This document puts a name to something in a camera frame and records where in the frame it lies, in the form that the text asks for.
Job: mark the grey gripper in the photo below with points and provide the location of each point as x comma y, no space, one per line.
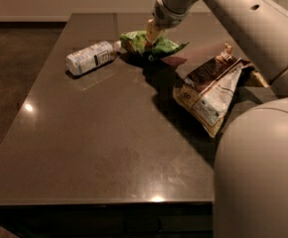
165,16

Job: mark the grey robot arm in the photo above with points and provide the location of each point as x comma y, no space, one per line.
251,167

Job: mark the brown white snack bag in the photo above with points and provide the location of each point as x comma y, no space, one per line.
207,91

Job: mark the green rice chip bag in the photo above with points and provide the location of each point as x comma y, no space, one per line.
137,44

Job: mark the white plastic bottle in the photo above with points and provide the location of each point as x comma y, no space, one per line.
92,57

